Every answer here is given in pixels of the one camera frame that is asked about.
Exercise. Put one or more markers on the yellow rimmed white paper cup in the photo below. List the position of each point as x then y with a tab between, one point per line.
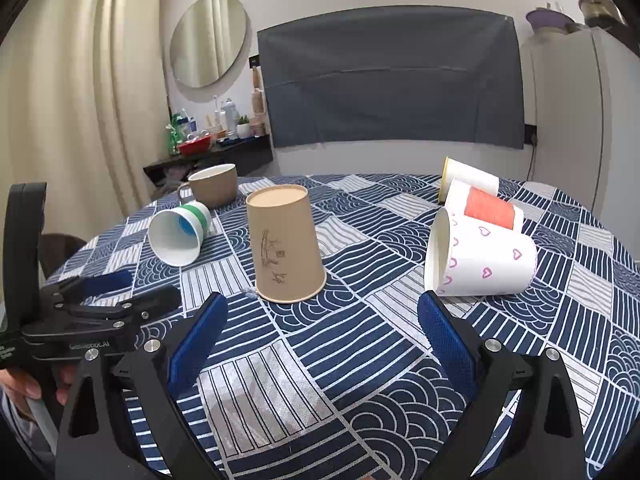
472	175

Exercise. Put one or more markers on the wall power outlet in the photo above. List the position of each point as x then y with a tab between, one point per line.
530	135

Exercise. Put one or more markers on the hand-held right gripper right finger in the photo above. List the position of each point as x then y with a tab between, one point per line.
450	345

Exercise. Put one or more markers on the metal pot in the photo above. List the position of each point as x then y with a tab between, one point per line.
600	10

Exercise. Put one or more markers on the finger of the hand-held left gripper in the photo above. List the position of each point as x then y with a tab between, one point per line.
107	281
150	302

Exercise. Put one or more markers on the person's left hand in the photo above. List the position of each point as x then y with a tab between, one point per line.
22	387

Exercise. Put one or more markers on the heart print white paper cup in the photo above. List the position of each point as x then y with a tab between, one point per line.
490	260

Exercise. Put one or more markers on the orange paper cup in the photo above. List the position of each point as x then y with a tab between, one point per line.
487	207

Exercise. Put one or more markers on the green striped white paper cup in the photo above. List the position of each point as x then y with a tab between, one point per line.
172	237

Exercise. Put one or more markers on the round wall mirror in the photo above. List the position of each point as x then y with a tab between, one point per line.
207	40

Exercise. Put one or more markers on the red bowl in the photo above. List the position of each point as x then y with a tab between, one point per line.
194	147

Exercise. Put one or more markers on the black side shelf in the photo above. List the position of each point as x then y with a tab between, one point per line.
250	152

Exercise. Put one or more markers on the white spray bottle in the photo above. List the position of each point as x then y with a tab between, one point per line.
229	115

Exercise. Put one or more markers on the person's striped clothing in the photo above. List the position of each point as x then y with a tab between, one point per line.
20	440

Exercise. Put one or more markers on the brown ceramic mug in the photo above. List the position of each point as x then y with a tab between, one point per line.
215	185

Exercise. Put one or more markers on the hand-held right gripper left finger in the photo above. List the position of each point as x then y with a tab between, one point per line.
196	342

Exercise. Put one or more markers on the blue patterned tablecloth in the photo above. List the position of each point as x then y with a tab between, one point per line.
360	340

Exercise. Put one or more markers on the brown paper cup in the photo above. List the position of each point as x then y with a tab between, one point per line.
285	245

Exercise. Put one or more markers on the dark brown chair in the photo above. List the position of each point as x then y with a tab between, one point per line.
62	255

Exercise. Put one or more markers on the small potted plant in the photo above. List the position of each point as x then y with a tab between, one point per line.
243	127

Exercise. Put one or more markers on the purple basin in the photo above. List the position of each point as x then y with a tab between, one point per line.
547	19

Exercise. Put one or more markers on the cream curtain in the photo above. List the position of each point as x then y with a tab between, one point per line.
75	110

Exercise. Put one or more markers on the dark grey cloth cover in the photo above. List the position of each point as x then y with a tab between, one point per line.
390	80

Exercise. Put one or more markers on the tan tall bottle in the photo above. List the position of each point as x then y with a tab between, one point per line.
257	95

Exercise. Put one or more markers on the white refrigerator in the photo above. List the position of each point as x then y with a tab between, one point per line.
575	120

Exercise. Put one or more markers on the green bottle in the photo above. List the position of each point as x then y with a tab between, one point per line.
174	135

